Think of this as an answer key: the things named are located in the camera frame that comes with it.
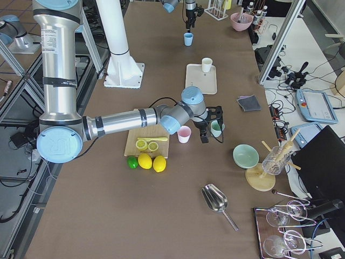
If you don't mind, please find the metal scoop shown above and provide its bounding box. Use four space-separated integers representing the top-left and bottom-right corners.
202 183 239 231

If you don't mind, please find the blue teach pendant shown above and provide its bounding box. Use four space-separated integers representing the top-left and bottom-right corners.
296 89 338 124
290 122 323 148

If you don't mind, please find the wooden cutting board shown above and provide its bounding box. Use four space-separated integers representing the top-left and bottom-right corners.
124 125 169 158

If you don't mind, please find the wine glass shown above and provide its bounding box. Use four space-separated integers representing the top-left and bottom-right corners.
266 200 316 228
263 230 323 258

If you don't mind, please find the white wire rack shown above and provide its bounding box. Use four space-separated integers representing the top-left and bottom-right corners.
204 0 231 21

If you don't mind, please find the lower wine glass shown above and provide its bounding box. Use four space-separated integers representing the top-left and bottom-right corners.
263 230 323 258

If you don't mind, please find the green cup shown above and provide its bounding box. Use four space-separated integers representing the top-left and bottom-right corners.
210 120 225 138

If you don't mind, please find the green bowl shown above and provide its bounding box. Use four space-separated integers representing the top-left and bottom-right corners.
233 144 259 169

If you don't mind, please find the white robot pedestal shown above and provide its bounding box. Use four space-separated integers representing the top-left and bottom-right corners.
96 0 144 89

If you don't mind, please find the blue cup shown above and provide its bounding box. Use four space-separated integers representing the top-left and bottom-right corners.
183 32 194 46

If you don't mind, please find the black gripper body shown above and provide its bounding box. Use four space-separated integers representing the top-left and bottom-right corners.
192 106 223 135
185 5 204 23

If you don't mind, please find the green lime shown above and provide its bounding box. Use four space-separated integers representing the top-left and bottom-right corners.
127 156 139 169

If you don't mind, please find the pink cup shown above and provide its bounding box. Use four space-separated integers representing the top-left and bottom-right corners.
177 125 191 144

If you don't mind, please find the yellow lemon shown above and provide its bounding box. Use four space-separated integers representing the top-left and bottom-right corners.
137 153 153 169
153 155 167 173

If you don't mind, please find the black laptop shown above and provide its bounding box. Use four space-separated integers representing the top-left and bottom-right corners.
292 126 344 201

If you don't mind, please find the clear glass mug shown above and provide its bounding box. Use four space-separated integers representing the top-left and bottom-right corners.
262 146 291 175

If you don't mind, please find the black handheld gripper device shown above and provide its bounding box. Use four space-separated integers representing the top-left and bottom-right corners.
285 62 309 89

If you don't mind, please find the wooden cup tree stand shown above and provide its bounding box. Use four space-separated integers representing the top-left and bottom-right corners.
245 129 301 192

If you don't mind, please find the grey folded cloth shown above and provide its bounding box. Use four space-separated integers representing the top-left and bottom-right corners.
237 95 261 112

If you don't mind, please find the mirror tray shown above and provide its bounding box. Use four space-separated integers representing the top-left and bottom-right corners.
253 208 323 258

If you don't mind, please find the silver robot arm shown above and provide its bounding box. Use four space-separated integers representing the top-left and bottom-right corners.
160 0 204 32
32 1 223 163

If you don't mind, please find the pink bowl with ice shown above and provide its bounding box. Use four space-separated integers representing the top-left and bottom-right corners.
230 12 253 32

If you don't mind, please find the cream cup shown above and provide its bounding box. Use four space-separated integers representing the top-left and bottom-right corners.
202 57 213 73

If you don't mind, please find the lemon slice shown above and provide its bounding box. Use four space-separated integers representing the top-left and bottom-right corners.
135 140 148 151
148 141 159 152

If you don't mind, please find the upper wine glass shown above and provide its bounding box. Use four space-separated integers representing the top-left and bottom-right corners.
266 200 316 228

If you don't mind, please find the cream rabbit tray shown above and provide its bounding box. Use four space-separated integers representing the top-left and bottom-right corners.
185 64 217 95

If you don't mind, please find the yellow plastic knife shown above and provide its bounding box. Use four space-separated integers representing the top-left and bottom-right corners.
137 137 169 142

